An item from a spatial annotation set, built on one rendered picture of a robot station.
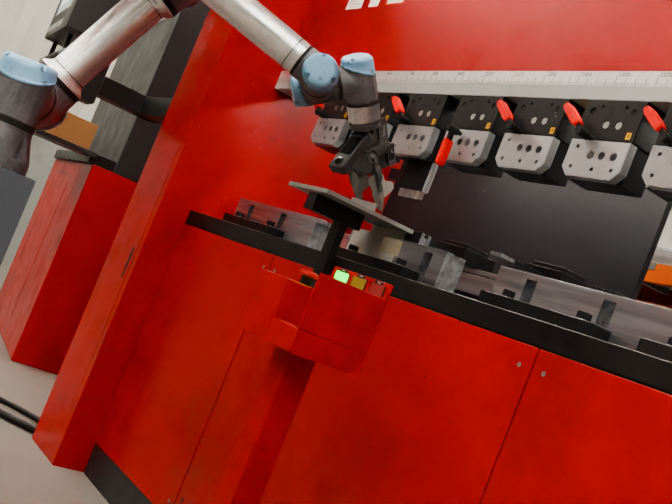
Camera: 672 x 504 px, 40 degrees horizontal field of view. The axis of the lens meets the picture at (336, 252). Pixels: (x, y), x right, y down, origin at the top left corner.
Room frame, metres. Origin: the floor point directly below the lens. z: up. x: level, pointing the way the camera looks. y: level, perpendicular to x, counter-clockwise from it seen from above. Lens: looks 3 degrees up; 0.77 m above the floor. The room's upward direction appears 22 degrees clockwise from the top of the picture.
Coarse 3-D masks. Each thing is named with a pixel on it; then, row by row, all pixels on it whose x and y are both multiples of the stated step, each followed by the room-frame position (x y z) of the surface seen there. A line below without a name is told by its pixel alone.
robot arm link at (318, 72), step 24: (216, 0) 1.91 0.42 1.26; (240, 0) 1.91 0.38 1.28; (240, 24) 1.92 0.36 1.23; (264, 24) 1.91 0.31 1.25; (264, 48) 1.93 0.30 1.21; (288, 48) 1.91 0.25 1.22; (312, 48) 1.93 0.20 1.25; (288, 72) 1.96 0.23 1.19; (312, 72) 1.90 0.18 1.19; (336, 72) 1.90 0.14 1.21; (312, 96) 2.01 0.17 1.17
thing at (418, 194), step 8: (408, 160) 2.33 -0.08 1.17; (416, 160) 2.30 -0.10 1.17; (408, 168) 2.32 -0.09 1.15; (416, 168) 2.29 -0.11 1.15; (424, 168) 2.26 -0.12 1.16; (432, 168) 2.25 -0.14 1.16; (408, 176) 2.31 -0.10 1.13; (416, 176) 2.28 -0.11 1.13; (424, 176) 2.25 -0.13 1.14; (432, 176) 2.25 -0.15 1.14; (400, 184) 2.32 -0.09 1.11; (408, 184) 2.29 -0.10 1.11; (416, 184) 2.27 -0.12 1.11; (424, 184) 2.24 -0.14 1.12; (400, 192) 2.33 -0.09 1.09; (408, 192) 2.30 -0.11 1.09; (416, 192) 2.27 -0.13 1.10; (424, 192) 2.25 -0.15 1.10
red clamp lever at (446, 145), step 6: (450, 126) 2.11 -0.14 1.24; (450, 132) 2.12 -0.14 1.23; (456, 132) 2.12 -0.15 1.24; (444, 138) 2.12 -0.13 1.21; (450, 138) 2.12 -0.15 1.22; (444, 144) 2.11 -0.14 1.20; (450, 144) 2.12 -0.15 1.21; (444, 150) 2.11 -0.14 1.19; (438, 156) 2.12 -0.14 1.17; (444, 156) 2.12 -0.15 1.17; (438, 162) 2.11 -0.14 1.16; (444, 162) 2.12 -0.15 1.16
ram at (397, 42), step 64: (320, 0) 2.92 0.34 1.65; (384, 0) 2.61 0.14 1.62; (448, 0) 2.36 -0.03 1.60; (512, 0) 2.15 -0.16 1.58; (576, 0) 1.97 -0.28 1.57; (640, 0) 1.82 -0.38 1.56; (384, 64) 2.50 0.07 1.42; (448, 64) 2.27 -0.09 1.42; (512, 64) 2.07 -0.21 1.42; (576, 64) 1.91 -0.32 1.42; (640, 64) 1.77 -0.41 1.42
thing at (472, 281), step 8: (344, 240) 2.87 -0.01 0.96; (464, 272) 2.39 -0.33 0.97; (472, 272) 2.37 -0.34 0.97; (480, 272) 2.35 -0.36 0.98; (488, 272) 2.33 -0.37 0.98; (464, 280) 2.38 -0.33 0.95; (472, 280) 2.36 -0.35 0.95; (480, 280) 2.33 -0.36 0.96; (488, 280) 2.31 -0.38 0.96; (456, 288) 2.39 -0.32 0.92; (464, 288) 2.37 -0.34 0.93; (472, 288) 2.35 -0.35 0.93; (480, 288) 2.32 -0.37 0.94; (488, 288) 2.30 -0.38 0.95; (464, 296) 2.36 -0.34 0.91; (472, 296) 2.35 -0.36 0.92
